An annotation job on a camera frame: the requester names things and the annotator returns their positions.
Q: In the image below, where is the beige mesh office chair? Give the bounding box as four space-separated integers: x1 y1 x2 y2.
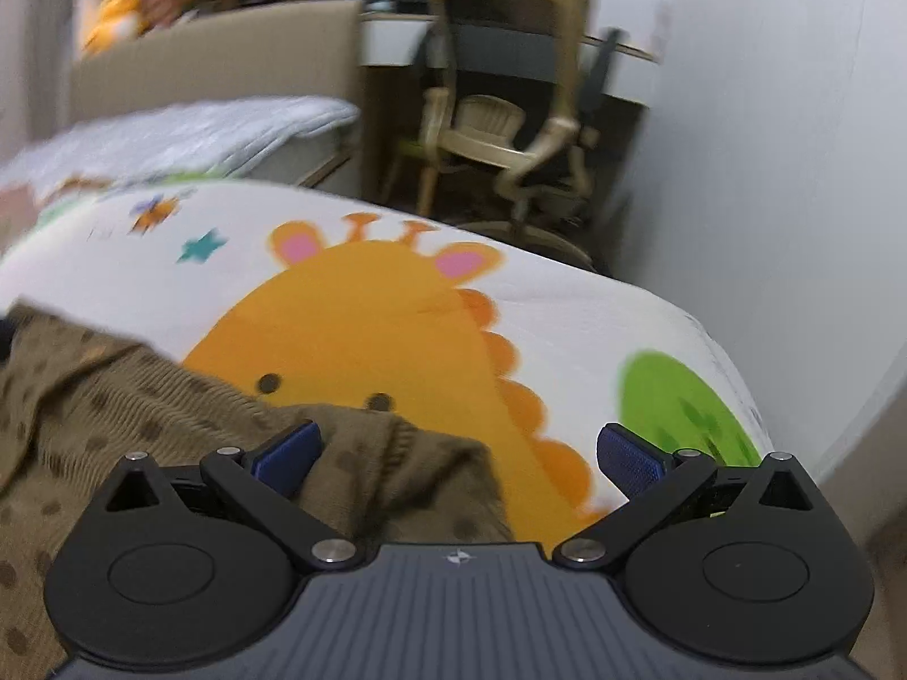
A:
383 0 628 274

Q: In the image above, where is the white mini fridge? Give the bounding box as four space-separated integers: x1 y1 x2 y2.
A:
591 0 671 61

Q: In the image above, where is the beige padded headboard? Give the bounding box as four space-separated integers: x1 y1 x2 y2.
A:
67 0 366 135

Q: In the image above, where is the white quilted bed cover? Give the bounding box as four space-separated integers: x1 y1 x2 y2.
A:
0 95 361 189

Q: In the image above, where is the yellow plush duck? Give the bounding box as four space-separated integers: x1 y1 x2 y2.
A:
81 0 150 58

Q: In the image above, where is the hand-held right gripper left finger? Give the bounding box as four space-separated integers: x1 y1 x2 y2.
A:
105 421 359 571

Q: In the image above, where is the brown dotted knit garment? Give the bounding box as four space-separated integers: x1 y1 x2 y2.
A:
0 303 515 680

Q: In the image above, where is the white desk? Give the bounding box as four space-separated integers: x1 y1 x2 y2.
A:
358 10 660 68

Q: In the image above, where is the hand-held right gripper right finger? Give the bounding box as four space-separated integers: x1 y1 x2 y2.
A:
551 423 816 569

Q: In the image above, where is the pink gift box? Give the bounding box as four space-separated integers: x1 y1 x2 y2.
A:
0 184 35 231

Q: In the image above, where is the white wardrobe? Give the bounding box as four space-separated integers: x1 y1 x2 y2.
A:
638 0 907 483

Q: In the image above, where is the cartoon animal printed blanket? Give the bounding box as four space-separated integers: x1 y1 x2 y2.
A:
0 180 766 546

